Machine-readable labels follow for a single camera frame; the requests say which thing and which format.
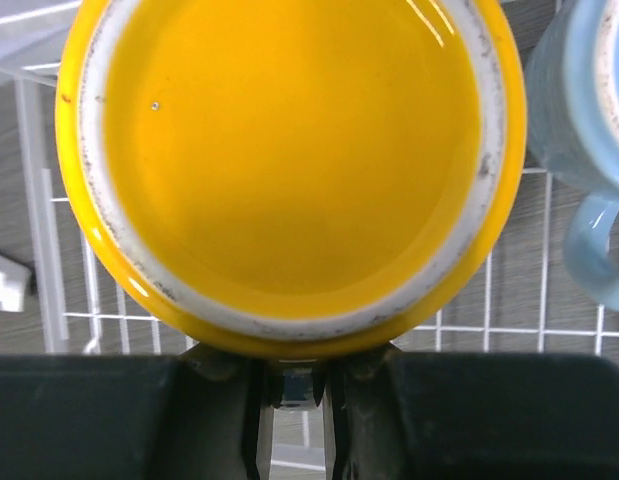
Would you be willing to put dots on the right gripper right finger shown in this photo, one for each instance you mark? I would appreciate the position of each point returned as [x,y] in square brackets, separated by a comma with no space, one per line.
[409,415]

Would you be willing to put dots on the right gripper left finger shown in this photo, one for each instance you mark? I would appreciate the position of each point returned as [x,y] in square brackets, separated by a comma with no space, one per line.
[189,416]

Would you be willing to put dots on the yellow mug black handle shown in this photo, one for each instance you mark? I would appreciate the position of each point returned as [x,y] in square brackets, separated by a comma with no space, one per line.
[291,179]

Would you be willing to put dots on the light blue handled mug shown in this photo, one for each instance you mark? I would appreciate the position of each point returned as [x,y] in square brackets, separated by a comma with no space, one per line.
[572,85]

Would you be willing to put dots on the white wire dish rack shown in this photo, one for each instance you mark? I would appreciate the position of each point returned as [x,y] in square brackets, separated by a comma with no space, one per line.
[521,299]

